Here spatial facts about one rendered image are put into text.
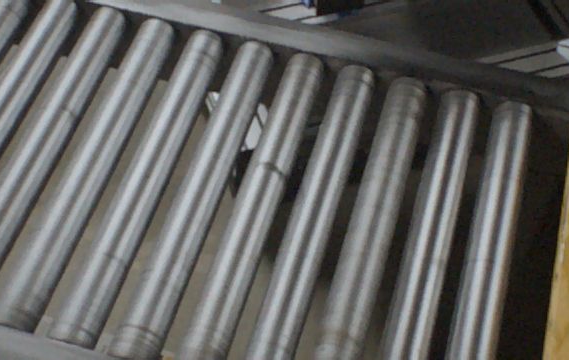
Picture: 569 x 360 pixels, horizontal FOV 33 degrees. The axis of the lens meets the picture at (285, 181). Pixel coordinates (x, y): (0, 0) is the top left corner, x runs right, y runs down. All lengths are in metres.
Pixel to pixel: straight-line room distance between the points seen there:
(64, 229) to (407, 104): 0.42
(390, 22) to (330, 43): 0.90
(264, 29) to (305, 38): 0.05
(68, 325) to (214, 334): 0.14
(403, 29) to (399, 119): 0.97
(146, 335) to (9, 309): 0.14
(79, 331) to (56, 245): 0.11
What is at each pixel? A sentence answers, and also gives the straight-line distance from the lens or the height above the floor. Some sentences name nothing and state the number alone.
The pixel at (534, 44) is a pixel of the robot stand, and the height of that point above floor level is 0.21.
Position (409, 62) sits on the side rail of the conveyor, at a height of 0.80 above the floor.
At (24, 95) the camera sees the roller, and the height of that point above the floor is 0.79.
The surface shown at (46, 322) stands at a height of 0.01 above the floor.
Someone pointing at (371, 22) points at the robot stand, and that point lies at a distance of 2.09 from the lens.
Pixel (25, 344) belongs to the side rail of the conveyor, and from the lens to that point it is 0.97.
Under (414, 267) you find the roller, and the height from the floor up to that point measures 0.80.
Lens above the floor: 1.65
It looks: 54 degrees down
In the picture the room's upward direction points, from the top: 4 degrees clockwise
